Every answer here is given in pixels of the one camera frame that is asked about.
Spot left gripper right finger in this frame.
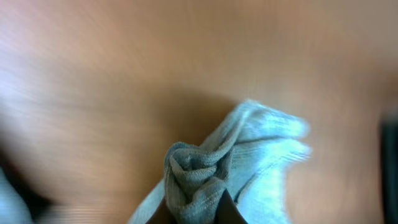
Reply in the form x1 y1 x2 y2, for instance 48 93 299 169
215 190 248 224

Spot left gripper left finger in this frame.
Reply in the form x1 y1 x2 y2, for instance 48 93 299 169
146 198 176 224

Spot light blue denim jeans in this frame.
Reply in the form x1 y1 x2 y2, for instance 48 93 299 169
1 100 310 223

